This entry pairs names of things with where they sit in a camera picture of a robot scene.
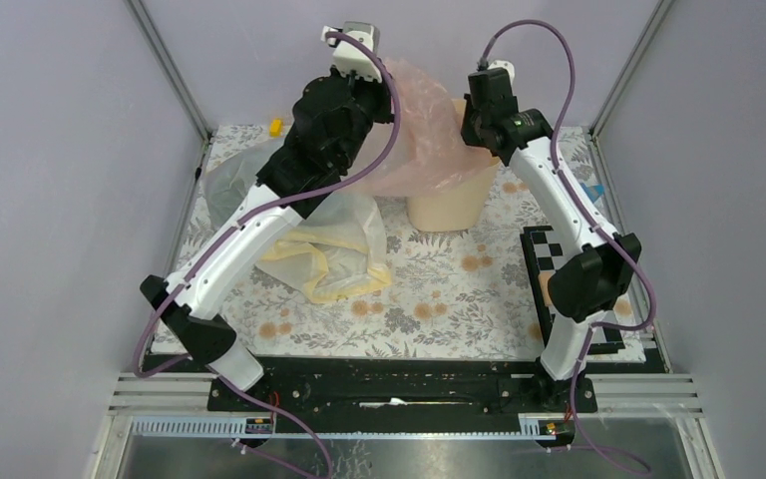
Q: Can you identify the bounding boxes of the pink plastic trash bag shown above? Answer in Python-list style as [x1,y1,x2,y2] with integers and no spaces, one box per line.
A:
[345,58,497,197]

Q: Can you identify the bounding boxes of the beige plastic trash bin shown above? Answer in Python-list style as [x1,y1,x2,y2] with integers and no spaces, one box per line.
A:
[407,94,500,233]

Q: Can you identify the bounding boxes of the clear white trash bag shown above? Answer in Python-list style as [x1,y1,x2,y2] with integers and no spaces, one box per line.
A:
[204,139,392,303]

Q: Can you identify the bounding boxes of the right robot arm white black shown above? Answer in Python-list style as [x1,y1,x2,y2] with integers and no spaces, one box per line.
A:
[461,67,641,411]

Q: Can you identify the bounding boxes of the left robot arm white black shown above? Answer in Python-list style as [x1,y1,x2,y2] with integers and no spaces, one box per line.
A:
[140,68,401,410]

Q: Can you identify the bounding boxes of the yellow block far left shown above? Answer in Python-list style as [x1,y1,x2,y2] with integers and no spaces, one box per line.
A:
[268,118,284,138]

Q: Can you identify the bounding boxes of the blue triangle toy piece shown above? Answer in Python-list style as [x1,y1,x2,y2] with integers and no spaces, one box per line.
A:
[580,183,604,204]

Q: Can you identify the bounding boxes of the black white checkerboard plate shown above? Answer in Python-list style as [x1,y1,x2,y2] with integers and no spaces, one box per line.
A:
[520,225,628,355]

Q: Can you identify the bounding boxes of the floral patterned table mat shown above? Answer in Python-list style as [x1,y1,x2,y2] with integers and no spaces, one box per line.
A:
[152,124,648,363]

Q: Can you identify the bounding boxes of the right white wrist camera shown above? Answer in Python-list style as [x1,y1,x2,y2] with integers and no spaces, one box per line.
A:
[478,59,516,83]

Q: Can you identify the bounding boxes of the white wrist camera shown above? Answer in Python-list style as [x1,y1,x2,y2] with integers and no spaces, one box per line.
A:
[321,21,384,84]
[478,59,516,83]

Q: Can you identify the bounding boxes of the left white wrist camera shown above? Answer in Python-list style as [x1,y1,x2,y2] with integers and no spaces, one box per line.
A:
[321,21,384,84]

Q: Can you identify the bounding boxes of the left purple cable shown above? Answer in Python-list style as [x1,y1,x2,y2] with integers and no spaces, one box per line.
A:
[131,29,403,479]

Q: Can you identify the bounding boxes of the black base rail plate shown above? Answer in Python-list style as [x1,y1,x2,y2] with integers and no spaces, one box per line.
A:
[145,353,599,438]

